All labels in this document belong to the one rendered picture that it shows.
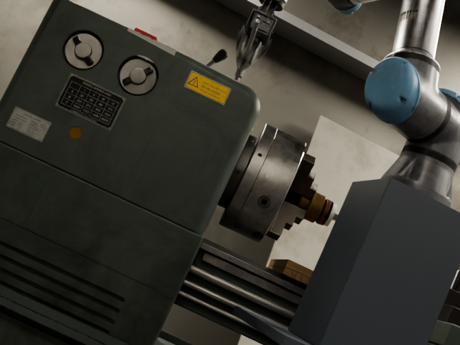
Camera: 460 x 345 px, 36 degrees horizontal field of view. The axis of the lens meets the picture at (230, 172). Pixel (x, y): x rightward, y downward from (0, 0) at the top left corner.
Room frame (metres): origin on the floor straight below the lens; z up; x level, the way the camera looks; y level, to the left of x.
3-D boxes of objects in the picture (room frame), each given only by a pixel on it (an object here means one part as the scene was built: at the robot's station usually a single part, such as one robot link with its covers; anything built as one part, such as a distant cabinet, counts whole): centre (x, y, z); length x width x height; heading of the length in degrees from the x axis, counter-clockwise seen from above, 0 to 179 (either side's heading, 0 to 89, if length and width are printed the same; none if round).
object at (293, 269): (2.00, -0.38, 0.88); 0.36 x 0.30 x 0.04; 1
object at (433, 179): (1.44, -0.37, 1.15); 0.15 x 0.15 x 0.10
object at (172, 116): (1.97, 0.29, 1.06); 0.59 x 0.48 x 0.39; 91
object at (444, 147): (1.44, -0.36, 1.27); 0.13 x 0.12 x 0.14; 126
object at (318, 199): (1.99, -0.26, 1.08); 0.09 x 0.09 x 0.09; 0
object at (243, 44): (1.85, 0.11, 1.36); 0.06 x 0.03 x 0.09; 0
